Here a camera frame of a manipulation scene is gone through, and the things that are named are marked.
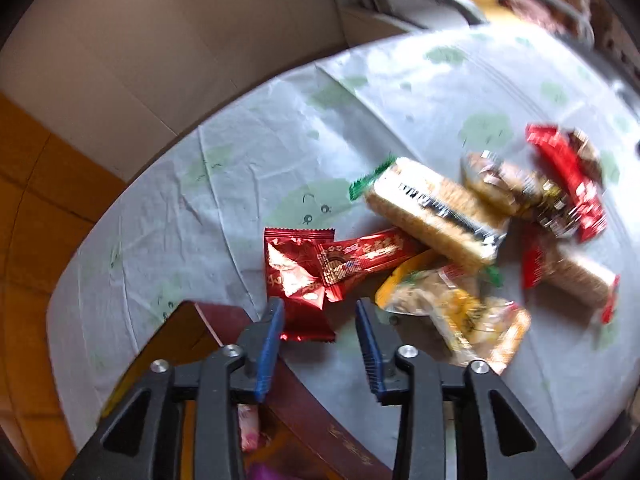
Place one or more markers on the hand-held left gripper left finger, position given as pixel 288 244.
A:
pixel 269 347

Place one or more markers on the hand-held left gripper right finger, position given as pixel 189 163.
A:
pixel 369 352

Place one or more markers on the shiny red foil snack packet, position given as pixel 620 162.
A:
pixel 292 280

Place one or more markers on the maroon gift box gold interior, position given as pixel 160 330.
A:
pixel 310 425

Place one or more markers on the yellow clear snack packet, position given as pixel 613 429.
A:
pixel 450 305

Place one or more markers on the long red patterned snack packet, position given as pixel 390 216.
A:
pixel 367 255

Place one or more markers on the green-ended rice cracker bar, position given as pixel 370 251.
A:
pixel 430 210

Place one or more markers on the brown sesame snack packet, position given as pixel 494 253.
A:
pixel 510 185

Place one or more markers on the red-ended rice cracker bar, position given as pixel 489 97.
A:
pixel 575 272

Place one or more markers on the red and brown snack packet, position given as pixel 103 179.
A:
pixel 570 175

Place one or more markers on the pink wrapped candy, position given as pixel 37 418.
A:
pixel 248 430

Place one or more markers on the pale green-spotted tablecloth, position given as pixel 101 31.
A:
pixel 250 160

